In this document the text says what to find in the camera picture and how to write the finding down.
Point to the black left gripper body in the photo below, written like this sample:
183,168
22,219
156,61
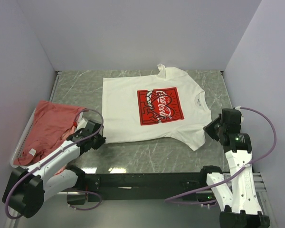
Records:
98,140

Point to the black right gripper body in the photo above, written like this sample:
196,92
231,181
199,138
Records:
213,128

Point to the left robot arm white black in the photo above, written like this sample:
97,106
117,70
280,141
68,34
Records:
45,171

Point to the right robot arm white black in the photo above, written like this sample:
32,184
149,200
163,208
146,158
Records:
237,171

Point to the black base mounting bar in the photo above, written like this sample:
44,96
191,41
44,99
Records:
139,186

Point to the red t-shirt in tray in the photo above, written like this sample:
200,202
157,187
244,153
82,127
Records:
50,128

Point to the white plastic tray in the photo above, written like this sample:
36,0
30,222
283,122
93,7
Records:
21,142

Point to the aluminium frame rail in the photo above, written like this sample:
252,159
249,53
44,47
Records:
202,197

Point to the white t-shirt red print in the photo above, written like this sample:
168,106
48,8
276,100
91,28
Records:
168,104

